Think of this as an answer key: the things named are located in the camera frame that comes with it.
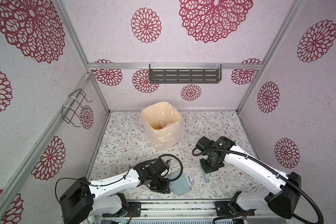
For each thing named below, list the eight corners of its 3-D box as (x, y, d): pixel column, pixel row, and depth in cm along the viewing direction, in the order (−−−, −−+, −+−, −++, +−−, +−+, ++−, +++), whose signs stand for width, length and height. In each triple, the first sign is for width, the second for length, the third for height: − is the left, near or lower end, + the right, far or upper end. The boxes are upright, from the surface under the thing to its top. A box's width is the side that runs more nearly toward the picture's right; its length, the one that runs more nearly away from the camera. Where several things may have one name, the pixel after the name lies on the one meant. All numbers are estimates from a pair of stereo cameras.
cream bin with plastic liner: (154, 160, 94) (150, 138, 74) (145, 130, 111) (140, 105, 90) (183, 151, 99) (187, 128, 78) (170, 123, 115) (171, 98, 95)
